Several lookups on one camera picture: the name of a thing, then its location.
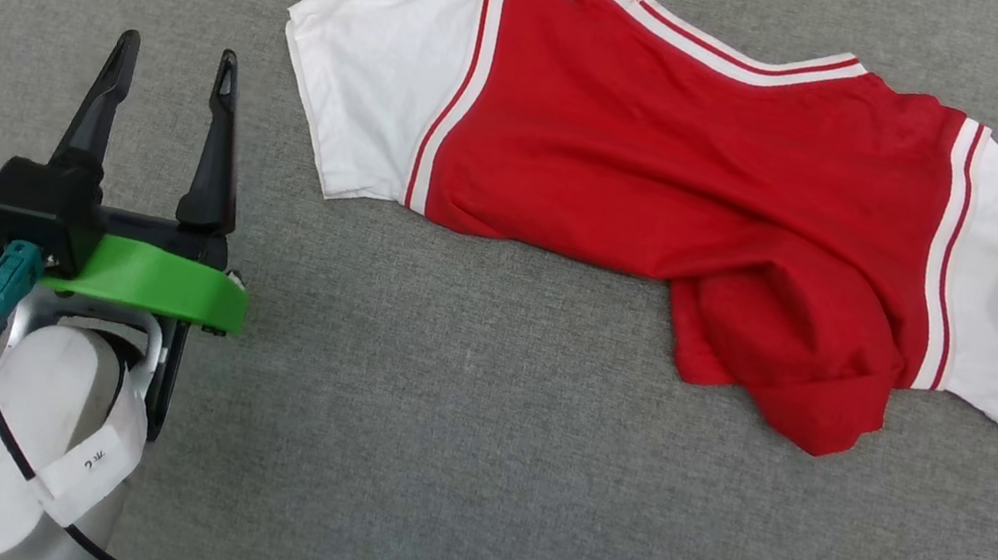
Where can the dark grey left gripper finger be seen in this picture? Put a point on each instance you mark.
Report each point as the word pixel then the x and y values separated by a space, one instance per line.
pixel 99 112
pixel 214 172

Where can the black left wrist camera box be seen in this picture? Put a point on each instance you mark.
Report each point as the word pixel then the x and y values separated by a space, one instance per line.
pixel 39 208

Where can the grey fabric sofa surface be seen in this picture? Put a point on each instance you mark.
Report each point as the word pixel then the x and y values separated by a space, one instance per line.
pixel 459 517

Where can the red and white t-shirt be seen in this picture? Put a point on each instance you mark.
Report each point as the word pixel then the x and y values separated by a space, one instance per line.
pixel 660 165

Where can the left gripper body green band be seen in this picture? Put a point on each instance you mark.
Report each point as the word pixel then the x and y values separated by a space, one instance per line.
pixel 154 283

